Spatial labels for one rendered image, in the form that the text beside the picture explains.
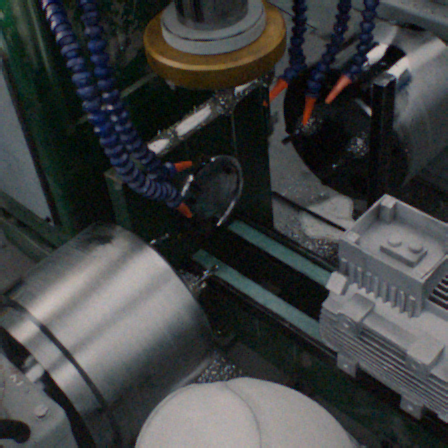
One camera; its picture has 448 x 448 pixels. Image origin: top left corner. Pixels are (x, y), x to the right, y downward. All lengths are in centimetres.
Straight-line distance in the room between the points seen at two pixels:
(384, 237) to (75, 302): 40
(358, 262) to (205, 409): 61
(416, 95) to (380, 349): 42
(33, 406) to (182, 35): 46
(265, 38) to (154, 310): 36
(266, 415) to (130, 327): 54
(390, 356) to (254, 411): 62
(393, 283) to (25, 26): 56
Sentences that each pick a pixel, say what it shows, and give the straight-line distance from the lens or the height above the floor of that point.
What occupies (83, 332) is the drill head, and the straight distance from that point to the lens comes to 92.
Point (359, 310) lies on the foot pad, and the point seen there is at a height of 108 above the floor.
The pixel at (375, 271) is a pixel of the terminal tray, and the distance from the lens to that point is 98.
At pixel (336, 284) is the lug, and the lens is 101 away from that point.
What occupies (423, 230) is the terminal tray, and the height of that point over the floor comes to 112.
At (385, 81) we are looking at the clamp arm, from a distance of 105.
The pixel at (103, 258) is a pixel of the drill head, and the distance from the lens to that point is 97.
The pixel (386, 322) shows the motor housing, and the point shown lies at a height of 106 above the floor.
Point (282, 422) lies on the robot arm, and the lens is 41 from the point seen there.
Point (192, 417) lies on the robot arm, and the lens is 40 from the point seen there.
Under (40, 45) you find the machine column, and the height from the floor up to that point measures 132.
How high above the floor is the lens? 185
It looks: 44 degrees down
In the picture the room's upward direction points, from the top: 7 degrees counter-clockwise
